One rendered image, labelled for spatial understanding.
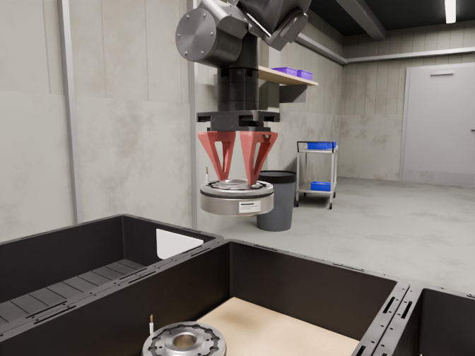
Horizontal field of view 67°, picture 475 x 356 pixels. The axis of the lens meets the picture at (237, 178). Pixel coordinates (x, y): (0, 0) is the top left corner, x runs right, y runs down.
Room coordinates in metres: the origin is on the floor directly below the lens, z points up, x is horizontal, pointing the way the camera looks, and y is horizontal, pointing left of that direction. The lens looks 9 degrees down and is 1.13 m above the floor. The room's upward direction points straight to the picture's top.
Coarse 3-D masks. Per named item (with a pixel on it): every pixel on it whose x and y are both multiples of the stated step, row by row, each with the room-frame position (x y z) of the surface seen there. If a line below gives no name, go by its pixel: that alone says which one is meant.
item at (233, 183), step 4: (224, 180) 0.50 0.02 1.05; (228, 180) 0.51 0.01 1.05; (232, 180) 0.51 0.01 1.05; (236, 180) 0.51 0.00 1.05; (240, 180) 0.51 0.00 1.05; (244, 180) 0.51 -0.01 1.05; (220, 184) 0.49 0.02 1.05; (224, 184) 0.48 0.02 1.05; (228, 184) 0.48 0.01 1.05; (232, 184) 0.47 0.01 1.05; (236, 184) 0.47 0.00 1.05; (240, 184) 0.47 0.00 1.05; (244, 184) 0.48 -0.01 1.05; (248, 184) 0.48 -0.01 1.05
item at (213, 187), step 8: (208, 184) 0.50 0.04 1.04; (216, 184) 0.50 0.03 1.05; (256, 184) 0.50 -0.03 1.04; (264, 184) 0.51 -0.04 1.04; (208, 192) 0.46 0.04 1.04; (216, 192) 0.45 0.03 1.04; (224, 192) 0.45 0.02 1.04; (232, 192) 0.45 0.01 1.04; (240, 192) 0.45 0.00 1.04; (248, 192) 0.45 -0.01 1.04; (256, 192) 0.45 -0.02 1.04; (264, 192) 0.46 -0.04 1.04
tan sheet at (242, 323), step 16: (224, 304) 0.56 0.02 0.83; (240, 304) 0.56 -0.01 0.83; (208, 320) 0.51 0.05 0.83; (224, 320) 0.51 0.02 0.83; (240, 320) 0.51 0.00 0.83; (256, 320) 0.51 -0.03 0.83; (272, 320) 0.51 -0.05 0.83; (288, 320) 0.51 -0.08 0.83; (224, 336) 0.47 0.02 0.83; (240, 336) 0.47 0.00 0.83; (256, 336) 0.47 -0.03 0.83; (272, 336) 0.47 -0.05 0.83; (288, 336) 0.47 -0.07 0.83; (304, 336) 0.47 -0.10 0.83; (320, 336) 0.47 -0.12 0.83; (336, 336) 0.47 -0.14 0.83; (240, 352) 0.43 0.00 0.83; (256, 352) 0.43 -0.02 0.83; (272, 352) 0.43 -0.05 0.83; (288, 352) 0.43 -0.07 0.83; (304, 352) 0.43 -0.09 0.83; (320, 352) 0.43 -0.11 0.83; (336, 352) 0.43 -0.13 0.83; (352, 352) 0.43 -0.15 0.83
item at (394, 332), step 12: (420, 288) 0.41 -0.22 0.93; (432, 288) 0.41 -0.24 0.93; (444, 288) 0.41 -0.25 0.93; (408, 300) 0.38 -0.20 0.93; (468, 300) 0.39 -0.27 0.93; (396, 312) 0.36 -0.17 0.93; (408, 312) 0.36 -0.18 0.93; (396, 324) 0.33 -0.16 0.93; (408, 324) 0.34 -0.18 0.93; (384, 336) 0.31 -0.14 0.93; (396, 336) 0.31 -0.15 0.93; (384, 348) 0.29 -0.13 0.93; (396, 348) 0.30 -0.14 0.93
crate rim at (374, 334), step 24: (240, 240) 0.59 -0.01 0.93; (168, 264) 0.49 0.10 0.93; (312, 264) 0.50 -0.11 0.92; (336, 264) 0.49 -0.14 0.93; (120, 288) 0.41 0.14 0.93; (408, 288) 0.41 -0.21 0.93; (72, 312) 0.36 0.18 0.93; (384, 312) 0.36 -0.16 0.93; (0, 336) 0.31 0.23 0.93; (24, 336) 0.32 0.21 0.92
